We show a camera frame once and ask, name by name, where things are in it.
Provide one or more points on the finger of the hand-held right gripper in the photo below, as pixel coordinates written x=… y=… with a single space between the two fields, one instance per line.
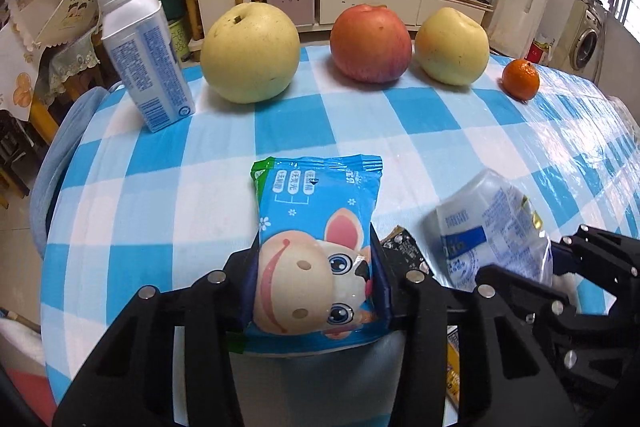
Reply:
x=590 y=342
x=607 y=257

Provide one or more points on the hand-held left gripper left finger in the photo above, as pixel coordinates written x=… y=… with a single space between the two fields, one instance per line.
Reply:
x=235 y=279

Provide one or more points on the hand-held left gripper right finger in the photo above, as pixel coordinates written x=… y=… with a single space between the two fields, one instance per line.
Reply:
x=381 y=277

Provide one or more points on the blue cartoon snack packet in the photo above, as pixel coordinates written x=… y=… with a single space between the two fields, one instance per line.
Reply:
x=310 y=247

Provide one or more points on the clear white plastic packet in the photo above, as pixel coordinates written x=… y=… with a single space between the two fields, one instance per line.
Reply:
x=480 y=227

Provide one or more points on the black snack wrapper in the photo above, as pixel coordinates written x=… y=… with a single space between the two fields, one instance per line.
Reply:
x=405 y=249

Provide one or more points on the yellow red snack wrapper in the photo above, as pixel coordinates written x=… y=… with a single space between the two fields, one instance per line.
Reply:
x=452 y=367

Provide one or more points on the blue white checked tablecloth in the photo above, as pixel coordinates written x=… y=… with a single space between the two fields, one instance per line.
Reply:
x=325 y=127

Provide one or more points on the orange mandarin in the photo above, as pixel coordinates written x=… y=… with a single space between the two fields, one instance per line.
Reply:
x=521 y=79

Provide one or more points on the small red box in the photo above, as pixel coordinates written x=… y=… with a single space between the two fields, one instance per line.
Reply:
x=538 y=52

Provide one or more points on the white washing machine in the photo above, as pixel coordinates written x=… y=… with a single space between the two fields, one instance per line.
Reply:
x=582 y=37

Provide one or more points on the yellow pear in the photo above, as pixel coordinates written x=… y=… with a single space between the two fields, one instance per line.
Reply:
x=250 y=52
x=452 y=47

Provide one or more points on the red apple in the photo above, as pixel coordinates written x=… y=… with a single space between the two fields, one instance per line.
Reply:
x=371 y=42

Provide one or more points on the white milk bottle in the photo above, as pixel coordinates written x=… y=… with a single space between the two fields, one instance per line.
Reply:
x=145 y=57

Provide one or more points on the cream cabinet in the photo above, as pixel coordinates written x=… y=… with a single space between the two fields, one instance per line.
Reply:
x=360 y=2

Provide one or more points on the silver metal case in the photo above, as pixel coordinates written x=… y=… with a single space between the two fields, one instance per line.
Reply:
x=290 y=4

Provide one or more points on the orange print tablecloth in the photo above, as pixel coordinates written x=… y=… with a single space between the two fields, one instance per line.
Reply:
x=17 y=77

